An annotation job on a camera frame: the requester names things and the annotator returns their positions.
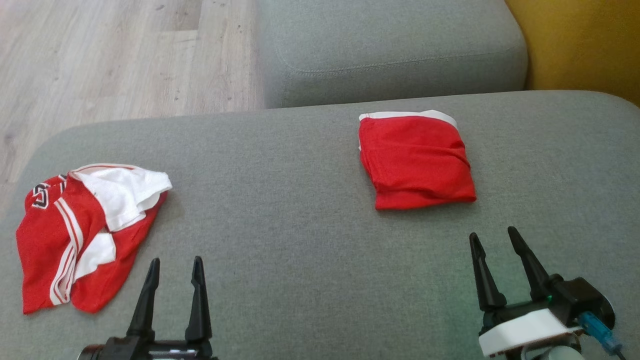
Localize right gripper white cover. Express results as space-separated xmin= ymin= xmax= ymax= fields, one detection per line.
xmin=469 ymin=226 xmax=616 ymax=359

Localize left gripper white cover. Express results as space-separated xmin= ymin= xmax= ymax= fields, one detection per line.
xmin=77 ymin=256 xmax=219 ymax=360

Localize red basketball jersey white sleeves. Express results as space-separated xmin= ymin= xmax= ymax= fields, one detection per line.
xmin=15 ymin=163 xmax=174 ymax=315

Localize red shorts white trim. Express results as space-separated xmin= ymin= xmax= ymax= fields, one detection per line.
xmin=358 ymin=109 xmax=477 ymax=211

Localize grey sofa seat cushion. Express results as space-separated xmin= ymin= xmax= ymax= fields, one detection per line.
xmin=0 ymin=90 xmax=640 ymax=360

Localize yellow cushion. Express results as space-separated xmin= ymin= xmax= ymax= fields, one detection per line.
xmin=505 ymin=0 xmax=640 ymax=107

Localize grey sofa back cushion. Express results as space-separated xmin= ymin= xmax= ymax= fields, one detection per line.
xmin=257 ymin=0 xmax=529 ymax=109

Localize black cable with blue plug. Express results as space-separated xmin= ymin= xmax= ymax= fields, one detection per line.
xmin=579 ymin=312 xmax=629 ymax=360

